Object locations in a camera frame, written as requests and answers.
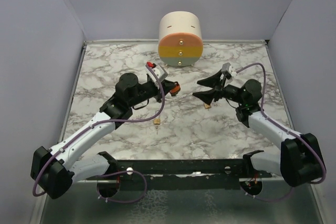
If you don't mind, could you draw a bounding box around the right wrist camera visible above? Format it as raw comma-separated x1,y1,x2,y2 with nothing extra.
221,62,237,79

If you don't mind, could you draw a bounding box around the orange black padlock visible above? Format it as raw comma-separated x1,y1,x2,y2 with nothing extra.
170,82,181,97

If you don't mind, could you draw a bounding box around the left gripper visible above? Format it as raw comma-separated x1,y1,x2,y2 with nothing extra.
129,79,176,108

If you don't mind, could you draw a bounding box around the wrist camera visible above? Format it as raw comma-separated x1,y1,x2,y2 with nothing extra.
221,62,237,79
152,65,168,82

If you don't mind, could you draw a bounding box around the round three-drawer storage box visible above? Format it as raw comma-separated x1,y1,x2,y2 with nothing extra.
158,11,203,67

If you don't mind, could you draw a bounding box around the small brass padlock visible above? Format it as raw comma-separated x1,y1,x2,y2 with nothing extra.
204,103,211,109

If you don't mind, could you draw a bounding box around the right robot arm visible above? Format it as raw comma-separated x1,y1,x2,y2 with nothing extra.
193,70,326,187

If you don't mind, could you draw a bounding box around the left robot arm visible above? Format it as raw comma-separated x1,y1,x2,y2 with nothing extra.
30,71,176,199

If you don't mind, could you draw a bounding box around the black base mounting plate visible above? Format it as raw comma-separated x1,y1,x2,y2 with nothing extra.
90,152,271,197

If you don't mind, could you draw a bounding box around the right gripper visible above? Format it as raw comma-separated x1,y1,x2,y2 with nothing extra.
193,70,246,105

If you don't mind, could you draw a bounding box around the long-shackle brass padlock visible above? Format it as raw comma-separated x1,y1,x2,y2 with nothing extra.
153,110,161,134

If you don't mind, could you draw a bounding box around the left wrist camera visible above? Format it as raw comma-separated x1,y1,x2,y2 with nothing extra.
152,65,168,82

